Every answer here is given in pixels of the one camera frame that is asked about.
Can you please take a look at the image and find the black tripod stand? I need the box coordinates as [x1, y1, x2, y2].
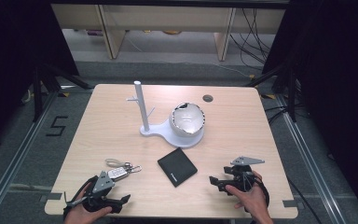
[32, 63, 95, 123]
[244, 63, 300, 123]

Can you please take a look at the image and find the person's right hand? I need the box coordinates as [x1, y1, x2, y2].
[225, 171, 275, 224]

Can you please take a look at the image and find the black cables bundle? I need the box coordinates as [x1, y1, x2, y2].
[228, 8, 278, 71]

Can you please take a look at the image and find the white bowl with dark rim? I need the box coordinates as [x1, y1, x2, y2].
[170, 102, 206, 138]

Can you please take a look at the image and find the white key holder stand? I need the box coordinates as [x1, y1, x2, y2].
[126, 80, 205, 149]

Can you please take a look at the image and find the car key with silver carabiner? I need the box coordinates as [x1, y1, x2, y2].
[104, 158, 144, 182]

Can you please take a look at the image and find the black wallet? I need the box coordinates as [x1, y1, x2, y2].
[157, 147, 199, 189]

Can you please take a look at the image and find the black curtain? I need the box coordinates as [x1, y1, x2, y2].
[0, 0, 80, 155]
[261, 0, 358, 216]

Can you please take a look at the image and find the person's left hand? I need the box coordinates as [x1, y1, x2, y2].
[63, 182, 114, 224]

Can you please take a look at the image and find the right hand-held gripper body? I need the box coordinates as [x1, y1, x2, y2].
[228, 156, 266, 192]

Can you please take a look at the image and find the aluminium floor rail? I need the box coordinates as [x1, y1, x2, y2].
[274, 92, 347, 224]
[0, 90, 60, 224]

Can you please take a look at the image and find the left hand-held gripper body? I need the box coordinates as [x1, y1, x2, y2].
[82, 171, 124, 214]

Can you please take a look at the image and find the light wooden bench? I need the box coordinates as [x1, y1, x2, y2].
[50, 3, 287, 62]

